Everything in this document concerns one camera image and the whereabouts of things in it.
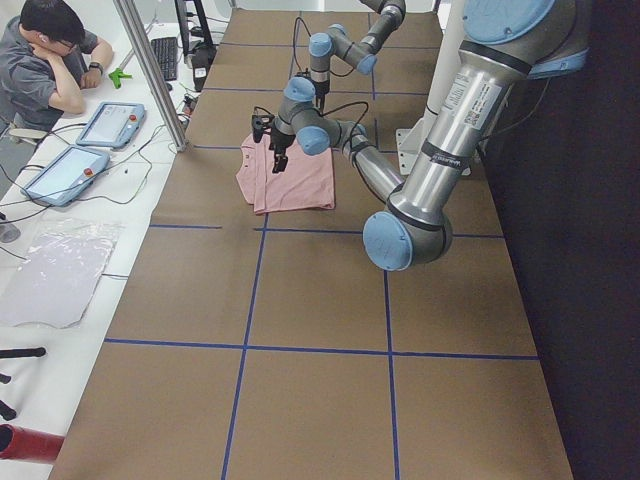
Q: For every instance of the black device on desk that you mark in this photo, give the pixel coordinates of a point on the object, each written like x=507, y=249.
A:
x=200, y=60

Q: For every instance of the aluminium frame post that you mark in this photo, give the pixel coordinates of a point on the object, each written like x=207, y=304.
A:
x=137, y=35

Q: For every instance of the near blue teach pendant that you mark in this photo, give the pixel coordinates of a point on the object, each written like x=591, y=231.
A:
x=66, y=177

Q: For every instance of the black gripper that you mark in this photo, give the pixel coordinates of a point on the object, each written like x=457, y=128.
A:
x=321, y=89
x=281, y=144

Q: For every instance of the seated person grey shirt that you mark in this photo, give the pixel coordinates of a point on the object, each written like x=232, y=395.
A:
x=48, y=59

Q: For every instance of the black keyboard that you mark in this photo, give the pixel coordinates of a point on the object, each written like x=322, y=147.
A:
x=165, y=50

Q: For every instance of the black tripod legs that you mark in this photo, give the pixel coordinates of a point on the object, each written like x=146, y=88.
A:
x=7, y=412

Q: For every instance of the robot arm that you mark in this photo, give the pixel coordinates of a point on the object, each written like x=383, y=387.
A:
x=359, y=55
x=503, y=43

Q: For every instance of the blue teach pendant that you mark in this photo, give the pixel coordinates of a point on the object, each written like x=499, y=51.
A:
x=66, y=177
x=113, y=125

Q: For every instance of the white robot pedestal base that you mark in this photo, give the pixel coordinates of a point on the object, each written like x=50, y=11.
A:
x=409, y=141

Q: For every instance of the far blue teach pendant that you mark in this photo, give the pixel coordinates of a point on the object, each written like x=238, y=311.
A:
x=113, y=125

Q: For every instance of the red cylinder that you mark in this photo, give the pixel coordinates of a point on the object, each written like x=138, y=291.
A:
x=22, y=444

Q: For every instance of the green handheld tool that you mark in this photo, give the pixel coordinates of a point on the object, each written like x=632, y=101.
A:
x=117, y=76

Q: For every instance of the clear plastic bag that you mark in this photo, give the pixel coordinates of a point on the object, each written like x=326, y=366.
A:
x=55, y=283

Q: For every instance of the pink Snoopy t-shirt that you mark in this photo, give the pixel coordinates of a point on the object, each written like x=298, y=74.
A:
x=306, y=183

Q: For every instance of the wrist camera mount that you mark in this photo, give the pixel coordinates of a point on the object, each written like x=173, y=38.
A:
x=261, y=125

